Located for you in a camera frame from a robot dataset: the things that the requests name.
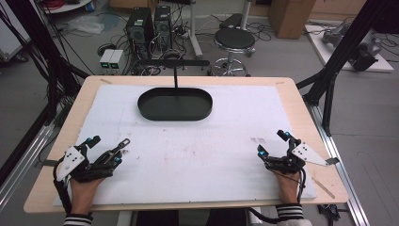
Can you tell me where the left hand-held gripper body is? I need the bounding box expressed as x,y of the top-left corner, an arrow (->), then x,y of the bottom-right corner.
53,144 -> 121,184

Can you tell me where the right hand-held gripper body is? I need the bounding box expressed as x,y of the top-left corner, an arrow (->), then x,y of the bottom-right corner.
264,137 -> 329,175

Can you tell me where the metal clip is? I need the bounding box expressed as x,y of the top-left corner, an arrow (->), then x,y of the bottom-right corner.
113,137 -> 132,154

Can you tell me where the person's left hand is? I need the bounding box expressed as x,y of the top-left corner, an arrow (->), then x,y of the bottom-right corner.
69,175 -> 106,217

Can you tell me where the person's right hand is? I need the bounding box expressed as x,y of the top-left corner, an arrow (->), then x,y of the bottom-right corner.
271,169 -> 301,205

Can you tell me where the light wooden strip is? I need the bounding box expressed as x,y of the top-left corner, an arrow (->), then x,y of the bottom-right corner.
311,176 -> 336,200

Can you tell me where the white foam mat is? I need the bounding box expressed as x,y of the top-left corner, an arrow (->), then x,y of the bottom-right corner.
53,84 -> 318,207

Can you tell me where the black stand with oval tray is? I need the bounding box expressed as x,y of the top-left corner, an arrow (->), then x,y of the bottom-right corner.
136,59 -> 214,122

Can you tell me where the white power supply unit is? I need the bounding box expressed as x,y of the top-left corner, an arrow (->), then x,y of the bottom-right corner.
108,49 -> 125,71
99,48 -> 116,71

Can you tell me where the white board with robot parts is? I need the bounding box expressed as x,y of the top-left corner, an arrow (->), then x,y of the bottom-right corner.
304,17 -> 395,73

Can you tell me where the black round stool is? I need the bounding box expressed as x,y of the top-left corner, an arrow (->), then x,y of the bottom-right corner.
207,27 -> 257,77

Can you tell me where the clear plastic bag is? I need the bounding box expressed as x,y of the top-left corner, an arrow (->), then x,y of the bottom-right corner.
67,14 -> 106,35

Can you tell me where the cardboard box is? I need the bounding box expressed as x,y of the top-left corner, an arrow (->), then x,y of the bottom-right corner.
267,0 -> 317,40

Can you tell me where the black computer tower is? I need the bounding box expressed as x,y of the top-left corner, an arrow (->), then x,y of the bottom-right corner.
125,7 -> 156,60
153,5 -> 173,51

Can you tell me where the white round table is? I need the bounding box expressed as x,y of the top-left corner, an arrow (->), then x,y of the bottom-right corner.
40,0 -> 93,15

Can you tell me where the white desk leg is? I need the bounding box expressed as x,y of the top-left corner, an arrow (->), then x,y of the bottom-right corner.
187,0 -> 204,59

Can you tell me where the right hand-held gripper cable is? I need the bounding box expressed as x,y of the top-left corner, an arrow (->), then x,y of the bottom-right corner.
247,168 -> 309,225

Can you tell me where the aluminium rail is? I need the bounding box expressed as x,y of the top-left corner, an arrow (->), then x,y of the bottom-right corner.
0,123 -> 56,210
306,102 -> 371,226

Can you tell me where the black metal frame post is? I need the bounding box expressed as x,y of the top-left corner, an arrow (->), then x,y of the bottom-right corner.
6,0 -> 90,126
295,0 -> 399,137

